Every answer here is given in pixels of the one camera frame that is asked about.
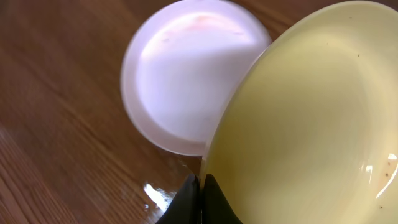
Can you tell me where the yellow plate with sauce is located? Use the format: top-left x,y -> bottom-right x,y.
204,1 -> 397,223

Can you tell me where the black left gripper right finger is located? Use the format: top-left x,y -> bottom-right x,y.
202,174 -> 243,224

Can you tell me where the white plate with sauce streak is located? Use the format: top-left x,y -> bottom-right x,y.
120,0 -> 271,156

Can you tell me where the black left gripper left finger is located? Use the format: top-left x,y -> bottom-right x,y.
156,174 -> 200,224

